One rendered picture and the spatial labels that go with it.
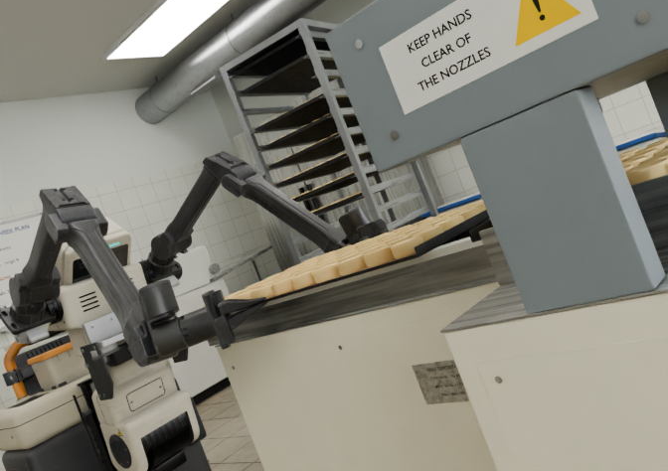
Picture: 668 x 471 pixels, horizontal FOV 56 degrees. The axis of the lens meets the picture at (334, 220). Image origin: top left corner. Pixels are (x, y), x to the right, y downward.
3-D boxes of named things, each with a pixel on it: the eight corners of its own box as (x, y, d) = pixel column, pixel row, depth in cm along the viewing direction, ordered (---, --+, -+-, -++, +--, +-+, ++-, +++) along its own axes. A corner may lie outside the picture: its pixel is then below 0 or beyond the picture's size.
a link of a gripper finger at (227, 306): (260, 287, 109) (209, 307, 109) (275, 326, 109) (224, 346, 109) (262, 284, 116) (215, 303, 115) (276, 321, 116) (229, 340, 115)
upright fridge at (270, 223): (475, 282, 564) (392, 69, 564) (423, 318, 497) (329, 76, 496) (362, 310, 657) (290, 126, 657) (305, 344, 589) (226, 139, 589)
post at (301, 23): (449, 398, 262) (300, 17, 261) (443, 399, 263) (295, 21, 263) (452, 395, 264) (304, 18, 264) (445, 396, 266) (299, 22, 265)
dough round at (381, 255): (393, 260, 94) (388, 247, 94) (363, 270, 96) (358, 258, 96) (401, 253, 99) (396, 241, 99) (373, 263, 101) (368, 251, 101)
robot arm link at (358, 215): (359, 255, 167) (343, 268, 160) (335, 219, 167) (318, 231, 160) (392, 236, 160) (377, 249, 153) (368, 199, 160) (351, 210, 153)
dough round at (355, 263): (335, 277, 102) (330, 265, 102) (359, 266, 105) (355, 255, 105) (350, 274, 98) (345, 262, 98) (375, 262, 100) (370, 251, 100)
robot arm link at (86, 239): (92, 220, 142) (43, 228, 135) (96, 200, 139) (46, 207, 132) (184, 359, 120) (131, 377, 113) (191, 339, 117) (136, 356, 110)
